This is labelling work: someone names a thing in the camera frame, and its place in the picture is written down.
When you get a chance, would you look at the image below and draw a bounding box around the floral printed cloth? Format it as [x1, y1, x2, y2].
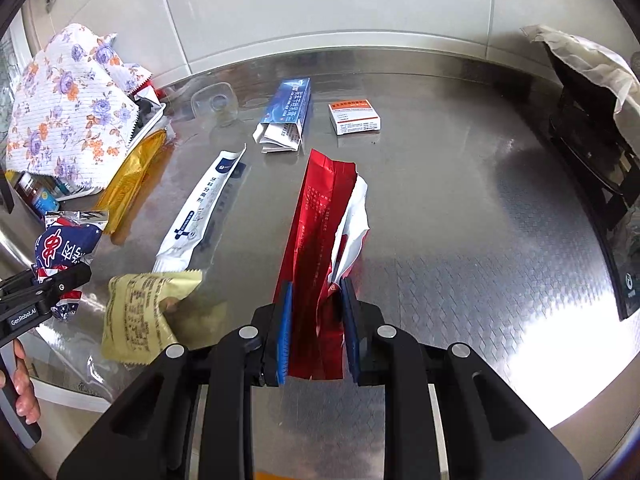
[4, 23, 153, 192]

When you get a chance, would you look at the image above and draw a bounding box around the small white orange box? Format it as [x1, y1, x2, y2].
[328, 100, 382, 136]

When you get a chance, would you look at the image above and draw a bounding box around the long white blue sachet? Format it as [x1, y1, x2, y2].
[154, 143, 248, 275]

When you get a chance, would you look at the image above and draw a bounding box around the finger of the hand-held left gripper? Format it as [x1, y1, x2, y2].
[0, 269, 38, 302]
[27, 262, 93, 321]

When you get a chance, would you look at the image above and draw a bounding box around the clear plastic bottle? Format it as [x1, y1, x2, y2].
[191, 81, 238, 128]

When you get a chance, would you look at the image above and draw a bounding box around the red white blue snack wrapper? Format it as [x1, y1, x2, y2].
[32, 210, 110, 321]

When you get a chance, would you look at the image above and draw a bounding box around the pale yellow printed packet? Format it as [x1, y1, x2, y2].
[101, 270, 203, 365]

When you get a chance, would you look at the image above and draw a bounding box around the red foil bag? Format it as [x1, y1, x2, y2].
[274, 148, 371, 381]

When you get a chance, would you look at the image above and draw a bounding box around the clear plastic wrapper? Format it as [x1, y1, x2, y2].
[75, 355, 113, 401]

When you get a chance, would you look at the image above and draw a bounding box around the crumpled white plastic bag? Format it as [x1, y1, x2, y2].
[520, 24, 640, 161]

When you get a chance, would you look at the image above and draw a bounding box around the person's left hand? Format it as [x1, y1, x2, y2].
[0, 338, 42, 423]

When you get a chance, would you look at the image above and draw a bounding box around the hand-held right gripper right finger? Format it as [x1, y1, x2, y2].
[340, 277, 583, 480]

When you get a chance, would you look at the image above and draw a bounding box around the dark bottle with blue label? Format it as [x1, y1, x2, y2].
[15, 172, 66, 218]

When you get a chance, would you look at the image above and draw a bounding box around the gold foil packet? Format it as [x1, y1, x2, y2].
[102, 129, 168, 246]

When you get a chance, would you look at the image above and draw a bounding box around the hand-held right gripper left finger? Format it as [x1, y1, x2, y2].
[55, 280, 296, 480]

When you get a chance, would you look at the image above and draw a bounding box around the blue toothpaste box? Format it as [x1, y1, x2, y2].
[252, 77, 313, 154]

